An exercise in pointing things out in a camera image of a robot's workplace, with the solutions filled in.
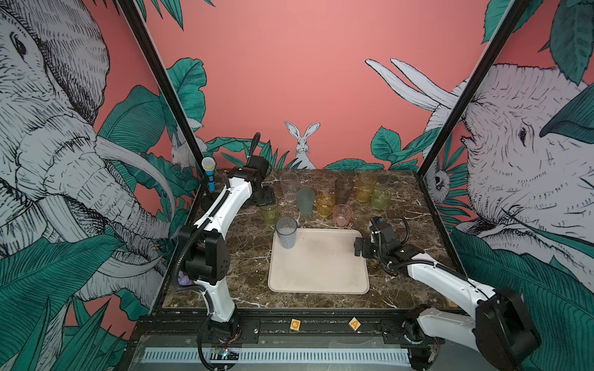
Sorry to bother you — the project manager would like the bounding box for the teal frosted glass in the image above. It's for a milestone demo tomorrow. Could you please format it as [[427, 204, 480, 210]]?
[[297, 187, 316, 215]]

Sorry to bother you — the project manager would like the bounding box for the yellow tall glass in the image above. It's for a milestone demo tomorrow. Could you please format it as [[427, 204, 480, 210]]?
[[356, 170, 377, 203]]

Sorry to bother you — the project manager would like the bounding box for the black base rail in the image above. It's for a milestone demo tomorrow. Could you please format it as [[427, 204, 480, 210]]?
[[134, 308, 507, 349]]

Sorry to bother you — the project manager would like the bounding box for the toy microphone on black stand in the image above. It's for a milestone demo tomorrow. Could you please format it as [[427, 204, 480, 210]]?
[[200, 157, 221, 212]]

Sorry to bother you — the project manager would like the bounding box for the grey-blue translucent glass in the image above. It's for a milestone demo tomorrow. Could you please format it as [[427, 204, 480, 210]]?
[[275, 216, 299, 249]]

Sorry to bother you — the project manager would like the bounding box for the purple small toy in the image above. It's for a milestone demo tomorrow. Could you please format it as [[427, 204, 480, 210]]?
[[178, 271, 193, 287]]

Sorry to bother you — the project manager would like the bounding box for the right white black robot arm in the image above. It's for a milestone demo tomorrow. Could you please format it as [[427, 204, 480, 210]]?
[[354, 216, 541, 370]]

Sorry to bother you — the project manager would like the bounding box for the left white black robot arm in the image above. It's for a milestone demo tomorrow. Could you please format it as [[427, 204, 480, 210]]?
[[171, 167, 275, 324]]

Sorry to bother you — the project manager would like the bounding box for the orange square tag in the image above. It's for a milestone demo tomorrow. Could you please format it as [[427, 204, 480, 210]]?
[[290, 318, 301, 332]]

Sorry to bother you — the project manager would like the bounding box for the left black frame post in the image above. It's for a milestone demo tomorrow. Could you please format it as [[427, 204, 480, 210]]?
[[117, 0, 205, 177]]

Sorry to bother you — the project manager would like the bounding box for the green short glass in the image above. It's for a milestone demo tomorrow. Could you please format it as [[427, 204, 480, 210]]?
[[371, 184, 391, 210]]

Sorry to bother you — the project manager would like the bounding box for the beige rectangular tray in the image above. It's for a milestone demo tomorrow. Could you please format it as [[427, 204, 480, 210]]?
[[268, 228, 370, 295]]

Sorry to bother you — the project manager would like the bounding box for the black frame post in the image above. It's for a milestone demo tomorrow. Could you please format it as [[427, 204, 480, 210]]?
[[416, 0, 530, 179], [117, 0, 205, 177]]

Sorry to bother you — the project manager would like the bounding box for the pink short glass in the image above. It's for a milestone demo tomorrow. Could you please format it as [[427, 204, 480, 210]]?
[[332, 204, 354, 229]]

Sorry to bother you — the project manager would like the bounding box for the amber short glass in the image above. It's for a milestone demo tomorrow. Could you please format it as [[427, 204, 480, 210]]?
[[316, 192, 335, 218]]

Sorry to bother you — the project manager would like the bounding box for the clear tall glass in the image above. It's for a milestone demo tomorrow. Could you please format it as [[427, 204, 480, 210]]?
[[280, 170, 300, 203]]

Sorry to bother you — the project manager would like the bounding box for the right black frame post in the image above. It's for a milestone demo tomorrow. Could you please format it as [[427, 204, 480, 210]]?
[[416, 0, 530, 179]]

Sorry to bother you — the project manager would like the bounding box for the dark smoky tall glass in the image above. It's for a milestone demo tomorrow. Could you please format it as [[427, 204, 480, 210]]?
[[334, 177, 354, 205]]

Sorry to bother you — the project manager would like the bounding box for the light green translucent glass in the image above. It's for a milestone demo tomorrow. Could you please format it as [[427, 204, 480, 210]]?
[[258, 203, 280, 228]]

